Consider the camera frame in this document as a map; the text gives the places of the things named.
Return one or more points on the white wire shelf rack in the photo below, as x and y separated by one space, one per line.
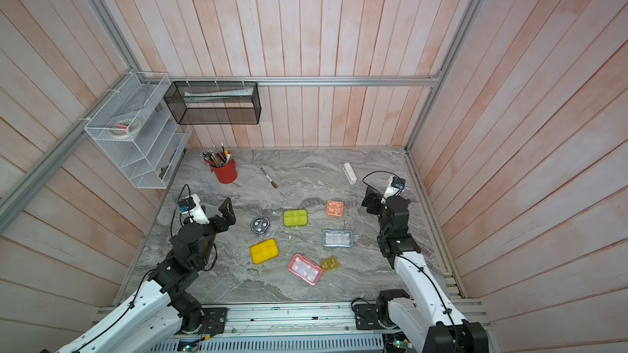
150 159

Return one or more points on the round dark blue pillbox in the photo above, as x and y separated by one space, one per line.
260 225

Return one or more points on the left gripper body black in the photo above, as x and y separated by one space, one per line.
209 232

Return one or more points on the yellow lid white pillbox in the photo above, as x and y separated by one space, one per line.
264 251

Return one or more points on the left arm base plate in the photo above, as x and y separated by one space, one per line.
206 321

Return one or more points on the tape roll on shelf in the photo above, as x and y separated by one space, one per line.
124 129

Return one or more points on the white rectangular case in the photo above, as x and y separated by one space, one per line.
350 174

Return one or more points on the blue pillbox clear lid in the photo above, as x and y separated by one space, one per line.
337 238

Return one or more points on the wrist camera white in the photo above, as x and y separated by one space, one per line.
395 186
192 210

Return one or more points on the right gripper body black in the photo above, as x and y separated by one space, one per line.
385 230

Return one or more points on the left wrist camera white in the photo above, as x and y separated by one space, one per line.
192 210

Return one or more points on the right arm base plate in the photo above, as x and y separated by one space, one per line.
366 316

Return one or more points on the black mesh wall basket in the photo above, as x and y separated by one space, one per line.
214 102

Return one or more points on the aluminium front rail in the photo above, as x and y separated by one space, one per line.
305 318

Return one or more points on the small yellow transparent pillbox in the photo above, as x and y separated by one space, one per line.
329 264

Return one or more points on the green lid white pillbox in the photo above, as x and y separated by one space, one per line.
295 218

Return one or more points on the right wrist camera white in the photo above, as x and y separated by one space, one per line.
395 186

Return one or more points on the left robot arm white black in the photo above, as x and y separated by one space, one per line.
161 306

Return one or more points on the pink pillbox clear lid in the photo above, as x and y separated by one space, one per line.
305 269

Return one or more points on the orange small pillbox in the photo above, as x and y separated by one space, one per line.
334 208

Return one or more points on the brown handled screwdriver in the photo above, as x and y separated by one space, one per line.
273 183

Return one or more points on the red pen cup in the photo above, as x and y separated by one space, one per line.
226 174

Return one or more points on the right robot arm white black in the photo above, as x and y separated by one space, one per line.
423 312

